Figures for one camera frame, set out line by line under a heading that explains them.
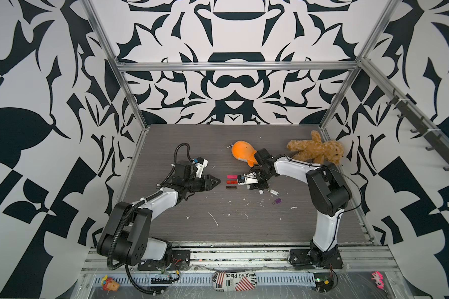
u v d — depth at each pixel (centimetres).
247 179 83
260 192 92
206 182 76
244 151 98
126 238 43
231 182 96
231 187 94
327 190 52
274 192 92
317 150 101
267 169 74
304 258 74
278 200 90
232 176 99
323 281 71
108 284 67
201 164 81
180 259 74
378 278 70
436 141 55
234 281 68
